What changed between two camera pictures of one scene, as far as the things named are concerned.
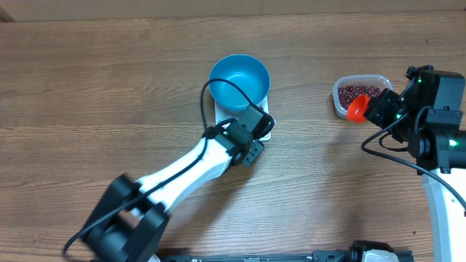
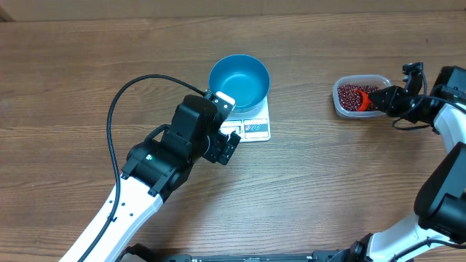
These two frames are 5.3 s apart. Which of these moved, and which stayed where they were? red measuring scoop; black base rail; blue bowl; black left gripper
Moved: black left gripper; red measuring scoop
Stayed: black base rail; blue bowl
